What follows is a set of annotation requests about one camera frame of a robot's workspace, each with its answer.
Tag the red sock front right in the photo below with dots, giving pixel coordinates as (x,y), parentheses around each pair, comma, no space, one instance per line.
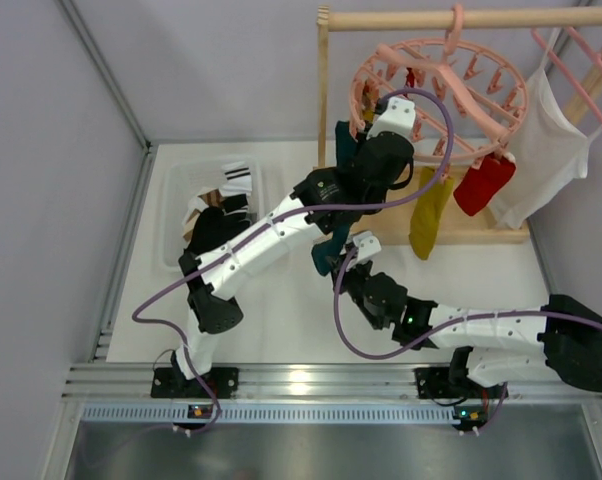
(483,180)

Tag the mustard yellow sock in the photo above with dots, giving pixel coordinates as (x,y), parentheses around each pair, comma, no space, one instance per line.
(426,217)

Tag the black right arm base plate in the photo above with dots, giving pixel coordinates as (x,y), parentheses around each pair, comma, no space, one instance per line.
(445,384)

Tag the black sock in basket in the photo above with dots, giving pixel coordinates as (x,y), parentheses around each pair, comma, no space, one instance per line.
(218,224)

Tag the white slotted cable duct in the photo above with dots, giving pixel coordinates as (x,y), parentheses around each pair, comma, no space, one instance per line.
(273,413)

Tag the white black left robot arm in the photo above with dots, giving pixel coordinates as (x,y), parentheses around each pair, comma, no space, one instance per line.
(225,252)

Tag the white plastic basket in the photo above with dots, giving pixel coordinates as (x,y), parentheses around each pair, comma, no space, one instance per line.
(189,178)

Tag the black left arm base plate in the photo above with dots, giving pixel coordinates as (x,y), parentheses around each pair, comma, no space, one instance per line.
(168,383)

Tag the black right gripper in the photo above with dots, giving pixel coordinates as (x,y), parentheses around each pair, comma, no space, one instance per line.
(345,270)

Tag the white black striped sock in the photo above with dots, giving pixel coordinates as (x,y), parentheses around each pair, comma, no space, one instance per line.
(238,179)

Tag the wooden clothes rack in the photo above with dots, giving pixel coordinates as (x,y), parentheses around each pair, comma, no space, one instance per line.
(508,32)

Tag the pink round clip hanger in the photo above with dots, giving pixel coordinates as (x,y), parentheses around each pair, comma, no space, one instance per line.
(468,97)

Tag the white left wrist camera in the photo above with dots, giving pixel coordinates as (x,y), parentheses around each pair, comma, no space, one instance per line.
(399,118)

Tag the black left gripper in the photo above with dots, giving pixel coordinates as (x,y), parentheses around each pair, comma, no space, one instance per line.
(363,145)

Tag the dark green sock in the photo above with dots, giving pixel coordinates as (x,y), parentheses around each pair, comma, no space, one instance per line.
(325,253)
(346,145)

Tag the aluminium mounting rail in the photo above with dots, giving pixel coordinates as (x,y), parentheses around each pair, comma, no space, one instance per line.
(256,381)

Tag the yellow bear pattern sock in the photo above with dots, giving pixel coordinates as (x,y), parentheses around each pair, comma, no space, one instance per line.
(368,105)

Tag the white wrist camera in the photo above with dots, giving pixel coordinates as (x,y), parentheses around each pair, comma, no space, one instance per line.
(366,245)
(399,118)

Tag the pink clothes hanger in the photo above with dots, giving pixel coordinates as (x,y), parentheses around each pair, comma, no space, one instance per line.
(586,90)

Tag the red sock inside ring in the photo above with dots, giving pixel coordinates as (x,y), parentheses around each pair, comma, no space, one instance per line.
(410,79)

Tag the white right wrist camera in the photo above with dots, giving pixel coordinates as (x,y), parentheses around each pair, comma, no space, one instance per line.
(366,245)

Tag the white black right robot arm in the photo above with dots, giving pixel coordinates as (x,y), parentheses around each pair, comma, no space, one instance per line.
(560,340)

